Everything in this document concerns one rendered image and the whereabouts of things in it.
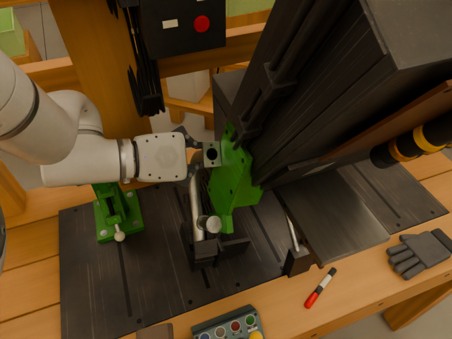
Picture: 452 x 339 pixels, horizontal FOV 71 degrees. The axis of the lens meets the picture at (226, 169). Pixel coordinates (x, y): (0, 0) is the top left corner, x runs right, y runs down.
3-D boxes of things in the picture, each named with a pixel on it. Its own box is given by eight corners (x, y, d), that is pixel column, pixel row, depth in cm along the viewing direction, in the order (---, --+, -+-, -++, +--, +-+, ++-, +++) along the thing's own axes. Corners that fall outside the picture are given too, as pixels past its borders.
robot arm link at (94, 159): (113, 143, 67) (118, 185, 65) (42, 146, 62) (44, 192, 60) (116, 128, 60) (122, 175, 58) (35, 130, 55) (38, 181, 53)
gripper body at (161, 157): (134, 185, 60) (190, 180, 65) (129, 131, 60) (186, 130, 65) (128, 184, 67) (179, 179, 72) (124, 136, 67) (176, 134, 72)
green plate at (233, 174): (253, 221, 76) (285, 156, 61) (221, 227, 72) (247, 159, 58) (235, 186, 83) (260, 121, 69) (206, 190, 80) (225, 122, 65)
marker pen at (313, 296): (330, 268, 83) (332, 266, 82) (336, 272, 83) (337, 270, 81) (303, 305, 77) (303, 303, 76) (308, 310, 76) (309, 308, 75)
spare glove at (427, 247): (428, 223, 92) (432, 218, 90) (459, 253, 86) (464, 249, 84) (373, 249, 87) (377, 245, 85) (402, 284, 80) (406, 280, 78)
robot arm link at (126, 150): (122, 183, 59) (138, 182, 60) (118, 136, 59) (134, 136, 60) (117, 183, 67) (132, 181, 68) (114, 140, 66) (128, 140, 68)
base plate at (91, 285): (446, 216, 96) (450, 212, 95) (64, 360, 71) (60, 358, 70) (361, 130, 123) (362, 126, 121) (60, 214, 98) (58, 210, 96)
